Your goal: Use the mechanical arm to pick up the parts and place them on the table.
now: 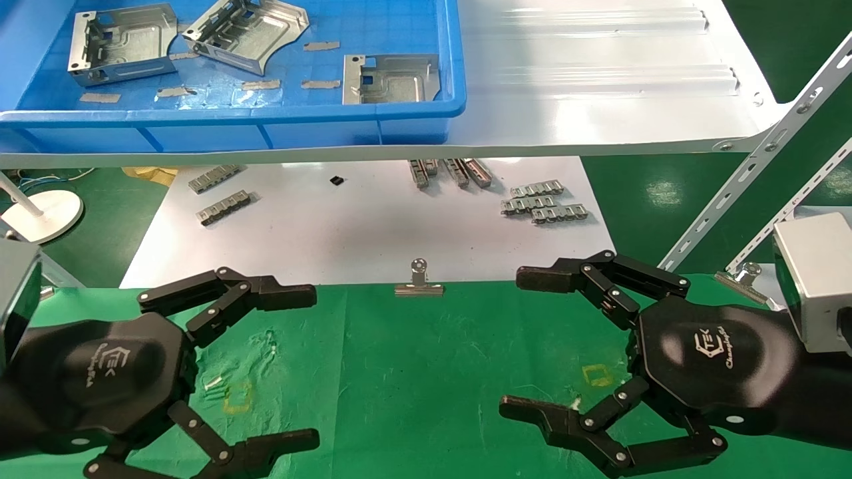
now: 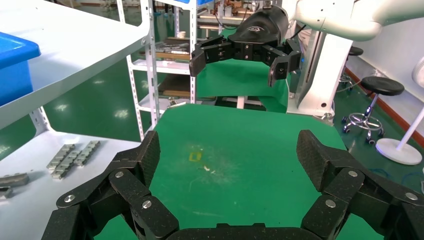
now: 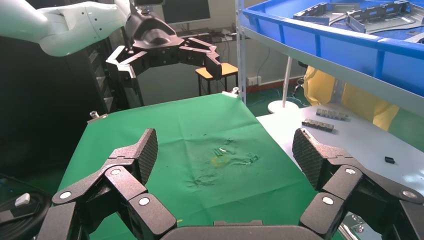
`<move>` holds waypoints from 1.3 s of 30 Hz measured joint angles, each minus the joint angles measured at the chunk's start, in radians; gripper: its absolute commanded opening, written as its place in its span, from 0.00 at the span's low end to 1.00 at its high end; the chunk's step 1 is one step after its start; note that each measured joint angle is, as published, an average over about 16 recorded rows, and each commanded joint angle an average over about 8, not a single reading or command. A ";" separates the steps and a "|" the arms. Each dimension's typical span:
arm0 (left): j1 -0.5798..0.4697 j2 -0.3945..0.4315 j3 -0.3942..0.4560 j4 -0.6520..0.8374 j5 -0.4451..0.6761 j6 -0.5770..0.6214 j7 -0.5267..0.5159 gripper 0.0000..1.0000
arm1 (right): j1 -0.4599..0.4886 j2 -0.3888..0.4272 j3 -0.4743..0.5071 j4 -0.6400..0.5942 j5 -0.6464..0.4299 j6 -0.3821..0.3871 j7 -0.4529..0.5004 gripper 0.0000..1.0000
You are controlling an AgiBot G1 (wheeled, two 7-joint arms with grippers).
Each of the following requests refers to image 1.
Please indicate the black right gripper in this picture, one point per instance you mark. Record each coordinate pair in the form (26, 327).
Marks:
(719, 359)

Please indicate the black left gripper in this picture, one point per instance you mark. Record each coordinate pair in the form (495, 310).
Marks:
(100, 379)

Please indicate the silver sheet metal bracket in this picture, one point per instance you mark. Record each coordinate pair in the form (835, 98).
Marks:
(133, 46)
(266, 33)
(399, 83)

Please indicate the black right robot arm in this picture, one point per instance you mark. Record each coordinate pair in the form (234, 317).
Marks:
(825, 399)

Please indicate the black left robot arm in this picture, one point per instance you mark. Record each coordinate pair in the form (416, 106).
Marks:
(8, 412)

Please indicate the green cloth mat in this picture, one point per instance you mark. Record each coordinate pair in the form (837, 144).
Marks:
(432, 372)

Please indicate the yellow plastic cover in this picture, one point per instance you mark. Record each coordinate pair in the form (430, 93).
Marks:
(153, 175)

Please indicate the blue plastic bin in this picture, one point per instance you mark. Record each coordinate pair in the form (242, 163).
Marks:
(299, 133)

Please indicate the white metal shelf board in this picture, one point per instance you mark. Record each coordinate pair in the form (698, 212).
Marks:
(586, 100)

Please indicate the white lamp stand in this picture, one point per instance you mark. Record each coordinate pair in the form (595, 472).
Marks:
(46, 213)

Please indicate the grey tape strip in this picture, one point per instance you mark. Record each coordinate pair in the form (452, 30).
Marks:
(320, 84)
(181, 56)
(321, 46)
(260, 84)
(100, 98)
(174, 92)

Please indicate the small grey metal rail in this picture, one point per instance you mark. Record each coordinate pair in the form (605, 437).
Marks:
(213, 178)
(223, 207)
(478, 171)
(538, 189)
(419, 174)
(524, 204)
(559, 213)
(431, 166)
(458, 173)

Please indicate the white perforated shelf post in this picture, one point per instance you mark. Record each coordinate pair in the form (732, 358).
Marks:
(732, 179)
(799, 199)

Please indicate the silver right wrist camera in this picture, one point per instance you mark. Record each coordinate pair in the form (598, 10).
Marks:
(819, 279)

